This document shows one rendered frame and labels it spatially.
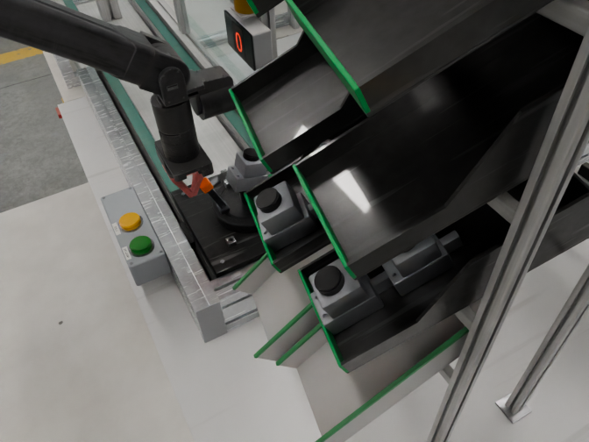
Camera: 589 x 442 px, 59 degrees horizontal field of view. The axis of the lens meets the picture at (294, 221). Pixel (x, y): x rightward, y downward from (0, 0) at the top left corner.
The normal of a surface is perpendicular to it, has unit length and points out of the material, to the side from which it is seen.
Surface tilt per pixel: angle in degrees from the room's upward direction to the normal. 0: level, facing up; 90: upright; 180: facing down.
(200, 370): 0
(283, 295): 45
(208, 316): 90
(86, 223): 0
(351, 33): 25
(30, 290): 0
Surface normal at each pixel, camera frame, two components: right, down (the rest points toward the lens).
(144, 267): 0.47, 0.63
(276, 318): -0.69, -0.30
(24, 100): -0.04, -0.69
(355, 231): -0.43, -0.51
